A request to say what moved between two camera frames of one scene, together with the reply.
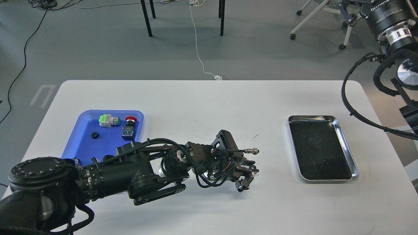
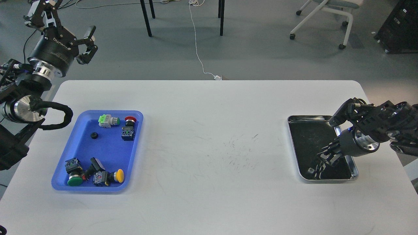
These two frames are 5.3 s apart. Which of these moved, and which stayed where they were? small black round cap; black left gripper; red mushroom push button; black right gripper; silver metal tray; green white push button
Moved: black left gripper; black right gripper
Stayed: green white push button; silver metal tray; red mushroom push button; small black round cap
